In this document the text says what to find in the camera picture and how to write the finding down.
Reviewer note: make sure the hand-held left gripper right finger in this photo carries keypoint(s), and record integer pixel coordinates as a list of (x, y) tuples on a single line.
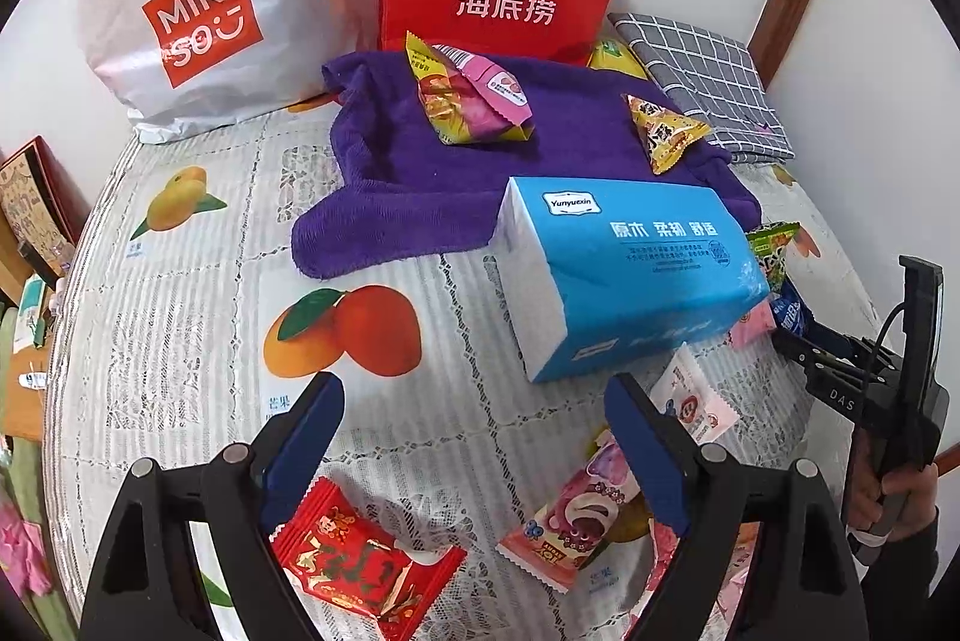
[(645, 446)]

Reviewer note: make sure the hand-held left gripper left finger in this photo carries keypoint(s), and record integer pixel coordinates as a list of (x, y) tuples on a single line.
[(300, 446)]

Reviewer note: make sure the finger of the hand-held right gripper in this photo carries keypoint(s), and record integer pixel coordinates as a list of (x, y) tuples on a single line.
[(832, 335), (799, 350)]

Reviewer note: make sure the small blue snack packet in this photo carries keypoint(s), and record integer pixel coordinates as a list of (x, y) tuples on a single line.
[(787, 313)]

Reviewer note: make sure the plain pink snack packet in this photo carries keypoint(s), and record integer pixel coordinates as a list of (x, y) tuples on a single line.
[(750, 330)]

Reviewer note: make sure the white and pink snack packet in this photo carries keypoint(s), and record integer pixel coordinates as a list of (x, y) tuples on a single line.
[(694, 397)]

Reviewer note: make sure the pink bear print snack packet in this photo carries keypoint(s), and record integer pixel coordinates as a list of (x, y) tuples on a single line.
[(570, 521)]

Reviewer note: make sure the pale pink snack packet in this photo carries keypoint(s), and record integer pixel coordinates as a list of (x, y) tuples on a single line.
[(664, 555)]

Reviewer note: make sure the person's right forearm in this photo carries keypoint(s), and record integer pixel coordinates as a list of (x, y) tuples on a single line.
[(900, 588)]

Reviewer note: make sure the person's right hand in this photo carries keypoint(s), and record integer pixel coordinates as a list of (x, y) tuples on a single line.
[(870, 483)]

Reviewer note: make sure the red snack packet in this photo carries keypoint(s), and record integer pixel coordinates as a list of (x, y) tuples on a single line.
[(352, 558)]

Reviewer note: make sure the fruit print tablecloth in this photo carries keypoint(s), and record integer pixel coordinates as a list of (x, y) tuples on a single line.
[(187, 326)]

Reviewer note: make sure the blue tissue pack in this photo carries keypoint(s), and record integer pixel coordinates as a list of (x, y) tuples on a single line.
[(622, 281)]

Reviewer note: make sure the yellow triangular snack packet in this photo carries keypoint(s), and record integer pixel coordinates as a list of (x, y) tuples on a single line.
[(664, 134)]

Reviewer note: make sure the purple towel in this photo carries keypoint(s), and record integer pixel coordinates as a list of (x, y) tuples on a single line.
[(390, 176)]

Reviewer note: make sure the pink floral cloth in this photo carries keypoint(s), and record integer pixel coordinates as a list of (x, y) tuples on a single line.
[(22, 536)]

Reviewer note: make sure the grey checked cloth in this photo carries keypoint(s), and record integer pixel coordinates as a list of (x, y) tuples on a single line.
[(697, 63)]

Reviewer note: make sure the yellow green snack packet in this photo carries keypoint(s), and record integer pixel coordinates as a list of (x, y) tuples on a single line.
[(611, 57)]

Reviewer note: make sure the patterned red framed box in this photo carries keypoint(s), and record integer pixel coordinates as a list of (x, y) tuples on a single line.
[(37, 198)]

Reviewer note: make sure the pink and yellow snack packet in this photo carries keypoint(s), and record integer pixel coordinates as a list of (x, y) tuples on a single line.
[(480, 101)]

